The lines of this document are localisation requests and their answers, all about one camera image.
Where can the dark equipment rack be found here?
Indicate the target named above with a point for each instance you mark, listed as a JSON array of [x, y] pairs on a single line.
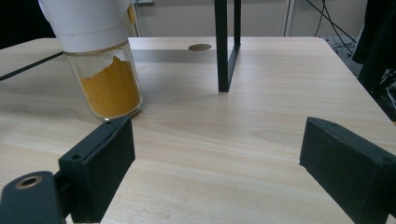
[[378, 46]]

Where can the white wall pillar strip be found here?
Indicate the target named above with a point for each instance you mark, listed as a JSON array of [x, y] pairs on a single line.
[[288, 17]]

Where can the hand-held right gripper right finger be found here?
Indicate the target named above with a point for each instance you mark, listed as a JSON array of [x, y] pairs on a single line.
[[351, 174]]

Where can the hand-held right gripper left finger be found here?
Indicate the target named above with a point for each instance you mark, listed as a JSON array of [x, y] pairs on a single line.
[[99, 168]]

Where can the white wall power socket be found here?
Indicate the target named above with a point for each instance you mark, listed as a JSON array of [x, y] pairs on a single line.
[[144, 1]]

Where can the glass jar of orange powder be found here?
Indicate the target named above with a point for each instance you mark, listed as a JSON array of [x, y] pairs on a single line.
[[109, 90]]

